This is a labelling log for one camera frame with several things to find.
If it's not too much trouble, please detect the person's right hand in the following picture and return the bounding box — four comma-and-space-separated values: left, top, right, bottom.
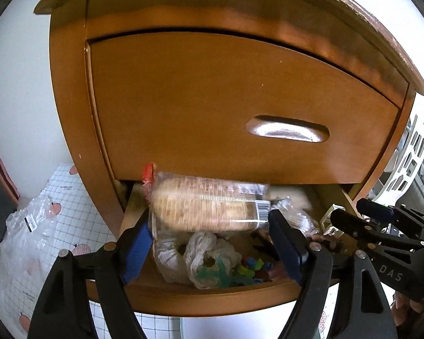
391, 292, 424, 338

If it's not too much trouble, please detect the lower wooden drawer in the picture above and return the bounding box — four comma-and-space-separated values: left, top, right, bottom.
86, 179, 362, 318

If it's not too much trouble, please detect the clear crinkled bag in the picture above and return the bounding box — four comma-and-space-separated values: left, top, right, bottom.
269, 185, 322, 237

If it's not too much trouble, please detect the green plastic toy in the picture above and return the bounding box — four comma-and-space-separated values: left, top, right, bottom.
196, 256, 231, 289

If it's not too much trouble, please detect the colourful block toy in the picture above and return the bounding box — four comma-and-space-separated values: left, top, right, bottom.
230, 257, 273, 286

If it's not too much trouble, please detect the orange snack packet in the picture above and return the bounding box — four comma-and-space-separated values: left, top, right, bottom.
142, 163, 271, 236

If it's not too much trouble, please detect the grid pattern floor mat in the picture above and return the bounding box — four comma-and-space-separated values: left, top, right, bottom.
0, 164, 115, 338

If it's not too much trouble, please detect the white lattice basket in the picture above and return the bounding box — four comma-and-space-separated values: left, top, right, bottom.
368, 112, 424, 206

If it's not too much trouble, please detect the white tray teal rim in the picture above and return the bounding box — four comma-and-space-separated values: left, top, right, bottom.
181, 301, 296, 339

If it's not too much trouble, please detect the cream plastic holder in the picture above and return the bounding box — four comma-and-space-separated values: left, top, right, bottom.
319, 204, 345, 238

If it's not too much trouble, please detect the clear plastic bag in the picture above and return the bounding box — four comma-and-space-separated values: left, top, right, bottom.
0, 195, 62, 316

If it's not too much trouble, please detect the cream lace cloth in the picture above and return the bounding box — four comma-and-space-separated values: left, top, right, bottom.
153, 232, 242, 289

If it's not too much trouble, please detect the wooden nightstand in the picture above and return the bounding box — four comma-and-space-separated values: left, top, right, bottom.
34, 0, 424, 232

